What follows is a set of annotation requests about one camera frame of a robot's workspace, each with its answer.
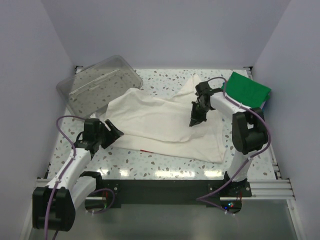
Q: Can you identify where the green folded t shirt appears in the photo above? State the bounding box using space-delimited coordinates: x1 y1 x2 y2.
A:
225 72 272 108

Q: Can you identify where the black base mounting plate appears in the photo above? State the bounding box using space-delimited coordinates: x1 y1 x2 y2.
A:
83 178 252 215

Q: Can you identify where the clear plastic bin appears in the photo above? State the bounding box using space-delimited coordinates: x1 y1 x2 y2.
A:
56 55 143 118

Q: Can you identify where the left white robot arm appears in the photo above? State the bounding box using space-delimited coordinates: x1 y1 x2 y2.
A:
32 118 124 232

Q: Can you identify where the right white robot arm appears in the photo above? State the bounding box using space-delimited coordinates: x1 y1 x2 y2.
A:
189 81 271 201

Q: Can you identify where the white t shirt red print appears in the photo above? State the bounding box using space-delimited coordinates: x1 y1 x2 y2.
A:
100 74 226 164

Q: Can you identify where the blue folded t shirt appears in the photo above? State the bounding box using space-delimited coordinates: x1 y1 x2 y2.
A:
261 101 266 111

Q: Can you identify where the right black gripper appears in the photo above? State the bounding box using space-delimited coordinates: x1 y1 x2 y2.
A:
189 101 211 128

